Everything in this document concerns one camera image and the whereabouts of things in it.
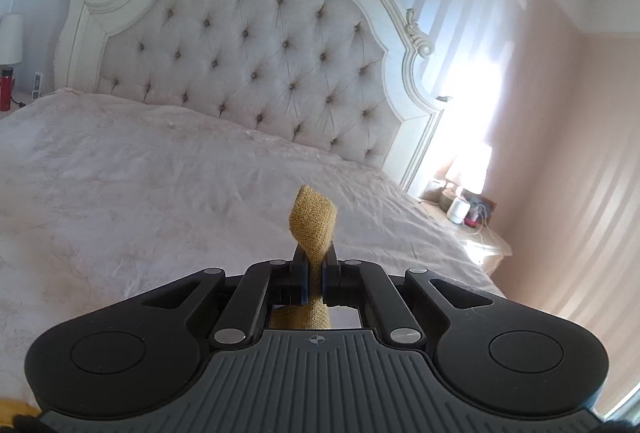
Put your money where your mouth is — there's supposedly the mustard yellow knit sweater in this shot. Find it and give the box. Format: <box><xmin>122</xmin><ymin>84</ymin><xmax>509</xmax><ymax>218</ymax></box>
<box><xmin>269</xmin><ymin>185</ymin><xmax>337</xmax><ymax>330</ymax></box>

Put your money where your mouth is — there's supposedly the right nightstand with items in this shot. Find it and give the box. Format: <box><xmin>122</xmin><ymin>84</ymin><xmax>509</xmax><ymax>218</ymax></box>
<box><xmin>419</xmin><ymin>175</ymin><xmax>513</xmax><ymax>277</ymax></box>

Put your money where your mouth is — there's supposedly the white floral bedspread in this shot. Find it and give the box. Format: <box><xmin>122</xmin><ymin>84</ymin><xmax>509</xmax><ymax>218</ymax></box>
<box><xmin>1</xmin><ymin>92</ymin><xmax>494</xmax><ymax>401</ymax></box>

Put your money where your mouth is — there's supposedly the tufted cream headboard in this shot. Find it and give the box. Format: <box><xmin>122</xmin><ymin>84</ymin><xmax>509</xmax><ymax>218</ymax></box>
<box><xmin>53</xmin><ymin>0</ymin><xmax>444</xmax><ymax>193</ymax></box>

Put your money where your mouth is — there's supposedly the red water bottle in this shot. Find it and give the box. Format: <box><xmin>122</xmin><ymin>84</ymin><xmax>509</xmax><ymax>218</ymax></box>
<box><xmin>0</xmin><ymin>67</ymin><xmax>14</xmax><ymax>112</ymax></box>

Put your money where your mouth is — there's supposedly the white table lamp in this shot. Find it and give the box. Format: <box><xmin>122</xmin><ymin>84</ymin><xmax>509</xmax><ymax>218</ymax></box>
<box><xmin>0</xmin><ymin>12</ymin><xmax>24</xmax><ymax>66</ymax></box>

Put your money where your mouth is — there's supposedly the wall outlet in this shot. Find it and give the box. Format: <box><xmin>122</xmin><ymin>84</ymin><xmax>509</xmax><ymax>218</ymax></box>
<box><xmin>32</xmin><ymin>72</ymin><xmax>43</xmax><ymax>100</ymax></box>

